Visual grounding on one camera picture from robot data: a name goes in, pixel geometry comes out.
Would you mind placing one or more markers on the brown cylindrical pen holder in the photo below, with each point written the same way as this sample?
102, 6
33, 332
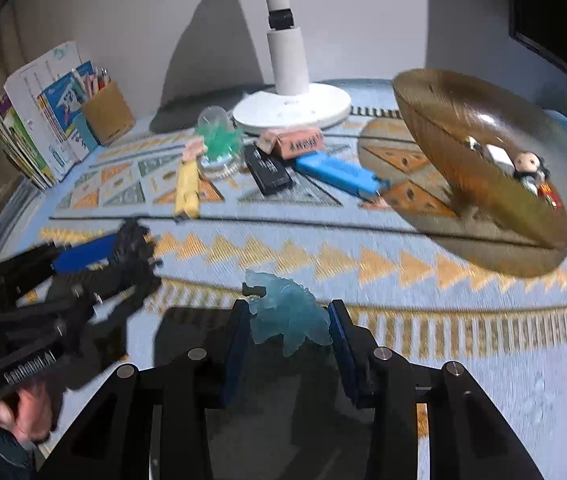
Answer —
108, 112

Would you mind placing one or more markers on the black rectangular box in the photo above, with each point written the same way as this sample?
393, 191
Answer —
268, 170

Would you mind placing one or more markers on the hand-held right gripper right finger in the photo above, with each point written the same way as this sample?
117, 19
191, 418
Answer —
346, 355

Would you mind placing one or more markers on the black-haired doll figurine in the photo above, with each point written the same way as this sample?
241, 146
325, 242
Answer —
528, 162

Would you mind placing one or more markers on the light blue bookend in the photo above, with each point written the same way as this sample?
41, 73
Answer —
83, 132

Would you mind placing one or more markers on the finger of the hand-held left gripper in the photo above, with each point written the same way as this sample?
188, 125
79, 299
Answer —
113, 292
83, 256

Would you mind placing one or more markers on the red lighter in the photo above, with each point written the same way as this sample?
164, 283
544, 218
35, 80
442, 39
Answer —
549, 196

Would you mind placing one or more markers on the white desk lamp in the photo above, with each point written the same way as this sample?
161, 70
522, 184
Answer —
288, 60

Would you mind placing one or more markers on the translucent blue dinosaur toy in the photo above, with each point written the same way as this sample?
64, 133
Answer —
288, 315

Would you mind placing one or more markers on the pink box eraser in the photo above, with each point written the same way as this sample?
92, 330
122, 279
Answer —
298, 144

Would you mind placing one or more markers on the white charger plug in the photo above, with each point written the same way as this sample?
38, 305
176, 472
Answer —
501, 156

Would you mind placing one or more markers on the row of books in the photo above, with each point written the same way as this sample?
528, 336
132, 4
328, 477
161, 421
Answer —
28, 125

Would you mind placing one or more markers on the amber ribbed glass bowl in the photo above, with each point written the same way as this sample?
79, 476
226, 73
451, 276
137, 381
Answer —
443, 110

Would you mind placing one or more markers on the small white figurine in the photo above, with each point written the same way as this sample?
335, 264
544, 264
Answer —
473, 144

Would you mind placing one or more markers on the clear plastic cup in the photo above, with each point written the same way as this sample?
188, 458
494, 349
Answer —
213, 116

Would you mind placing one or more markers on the person's left hand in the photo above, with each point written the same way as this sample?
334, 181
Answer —
18, 410

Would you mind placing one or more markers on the bunch of pens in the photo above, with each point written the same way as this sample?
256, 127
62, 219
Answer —
96, 80

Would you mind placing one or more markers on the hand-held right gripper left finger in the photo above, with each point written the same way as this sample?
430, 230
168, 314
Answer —
236, 352

